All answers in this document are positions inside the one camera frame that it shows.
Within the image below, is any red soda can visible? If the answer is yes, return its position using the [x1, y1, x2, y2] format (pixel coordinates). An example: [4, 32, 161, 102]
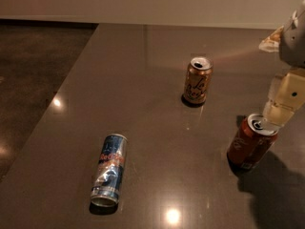
[227, 114, 278, 172]

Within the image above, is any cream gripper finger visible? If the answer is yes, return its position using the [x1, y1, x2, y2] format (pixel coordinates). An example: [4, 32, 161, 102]
[263, 68, 305, 128]
[258, 26, 284, 52]

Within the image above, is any blue silver Red Bull can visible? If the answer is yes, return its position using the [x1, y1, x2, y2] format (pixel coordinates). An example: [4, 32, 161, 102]
[91, 134, 128, 207]

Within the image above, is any orange LaCroix can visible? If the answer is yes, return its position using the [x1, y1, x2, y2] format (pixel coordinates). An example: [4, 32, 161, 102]
[183, 56, 213, 105]

